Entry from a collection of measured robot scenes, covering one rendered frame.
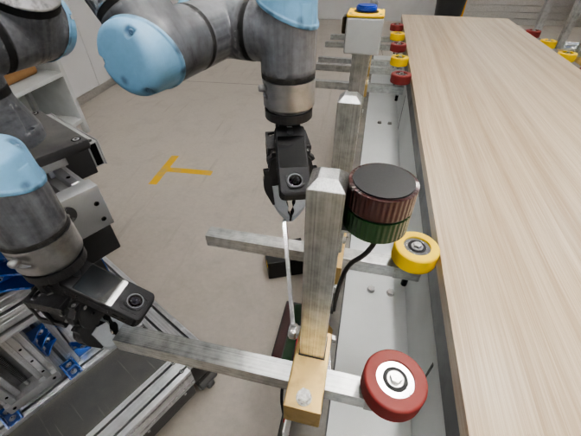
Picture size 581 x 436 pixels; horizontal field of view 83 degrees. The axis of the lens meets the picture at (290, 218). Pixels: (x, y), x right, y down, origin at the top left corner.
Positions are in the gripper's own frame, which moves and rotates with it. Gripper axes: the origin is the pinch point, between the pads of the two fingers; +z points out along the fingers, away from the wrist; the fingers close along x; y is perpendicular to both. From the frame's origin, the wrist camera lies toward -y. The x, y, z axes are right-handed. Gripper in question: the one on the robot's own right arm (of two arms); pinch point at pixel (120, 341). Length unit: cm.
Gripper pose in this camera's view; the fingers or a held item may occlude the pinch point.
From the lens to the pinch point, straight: 64.1
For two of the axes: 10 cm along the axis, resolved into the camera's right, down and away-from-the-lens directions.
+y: -9.7, -1.5, 1.7
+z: 0.0, 7.6, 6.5
